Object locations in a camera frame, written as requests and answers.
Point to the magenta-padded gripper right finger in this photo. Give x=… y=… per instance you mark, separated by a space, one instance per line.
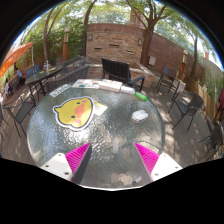
x=165 y=165

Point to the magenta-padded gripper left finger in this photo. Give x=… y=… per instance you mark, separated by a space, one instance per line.
x=58 y=165

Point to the white computer mouse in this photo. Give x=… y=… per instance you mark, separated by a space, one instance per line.
x=140 y=116

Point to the yellow duck-shaped mouse pad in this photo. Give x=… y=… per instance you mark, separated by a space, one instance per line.
x=73 y=113

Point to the black metal garden chair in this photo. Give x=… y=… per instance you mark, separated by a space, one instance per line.
x=190 y=105
x=215 y=140
x=23 y=110
x=168 y=75

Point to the yellow printed card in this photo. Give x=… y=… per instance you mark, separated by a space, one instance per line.
x=101 y=108

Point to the green tube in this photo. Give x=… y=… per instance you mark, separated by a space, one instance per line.
x=141 y=96

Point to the white number plate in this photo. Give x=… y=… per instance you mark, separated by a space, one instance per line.
x=60 y=90

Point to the small white flat box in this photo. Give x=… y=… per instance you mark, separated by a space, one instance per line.
x=127 y=89

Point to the dark wicker chair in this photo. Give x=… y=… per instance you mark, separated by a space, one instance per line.
x=66 y=80
x=73 y=61

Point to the colourful printed sheet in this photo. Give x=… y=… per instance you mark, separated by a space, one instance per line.
x=86 y=84

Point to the dark round garden table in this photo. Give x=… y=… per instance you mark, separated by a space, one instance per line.
x=43 y=75

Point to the person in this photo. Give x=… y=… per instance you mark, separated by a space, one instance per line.
x=6 y=86
x=19 y=73

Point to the white open book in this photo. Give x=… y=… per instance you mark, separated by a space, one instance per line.
x=110 y=85

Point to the blue garden chair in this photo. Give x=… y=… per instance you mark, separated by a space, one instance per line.
x=32 y=70

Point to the black slatted bench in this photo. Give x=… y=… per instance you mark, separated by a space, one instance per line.
x=115 y=70

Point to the orange sunshade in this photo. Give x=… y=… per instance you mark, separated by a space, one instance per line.
x=13 y=56

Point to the wooden lamp post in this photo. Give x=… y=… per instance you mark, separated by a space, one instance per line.
x=66 y=43
x=183 y=65

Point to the white wall sign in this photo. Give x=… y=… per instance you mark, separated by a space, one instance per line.
x=152 y=60

